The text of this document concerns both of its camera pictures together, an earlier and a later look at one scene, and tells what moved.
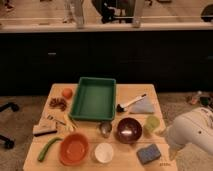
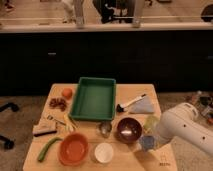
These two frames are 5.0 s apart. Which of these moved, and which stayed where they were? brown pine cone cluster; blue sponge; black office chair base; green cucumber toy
Moved: blue sponge
Stayed: black office chair base; brown pine cone cluster; green cucumber toy
